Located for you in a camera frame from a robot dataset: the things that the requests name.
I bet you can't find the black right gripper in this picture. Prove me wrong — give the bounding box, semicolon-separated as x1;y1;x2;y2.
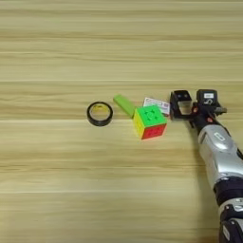
169;90;228;135

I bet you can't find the small black-topped silver cube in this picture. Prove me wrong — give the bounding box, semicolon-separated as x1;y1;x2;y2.
175;89;194;116

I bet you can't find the colourful puzzle cube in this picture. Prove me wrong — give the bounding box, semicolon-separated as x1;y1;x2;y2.
132;104;168;140

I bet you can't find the black tape roll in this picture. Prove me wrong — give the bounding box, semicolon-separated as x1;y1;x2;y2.
86;101;114;127

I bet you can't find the small white red box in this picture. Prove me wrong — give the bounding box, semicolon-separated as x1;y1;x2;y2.
142;97;171;117

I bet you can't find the green rectangular block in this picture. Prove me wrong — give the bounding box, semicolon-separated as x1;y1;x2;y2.
113;94;137;120

